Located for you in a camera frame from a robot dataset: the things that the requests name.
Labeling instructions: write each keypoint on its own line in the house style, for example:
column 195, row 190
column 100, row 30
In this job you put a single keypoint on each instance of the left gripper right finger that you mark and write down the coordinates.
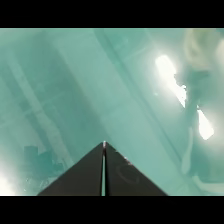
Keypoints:
column 126, row 176

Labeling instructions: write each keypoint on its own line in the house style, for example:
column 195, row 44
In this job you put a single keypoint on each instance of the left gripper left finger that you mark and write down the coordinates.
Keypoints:
column 85, row 176

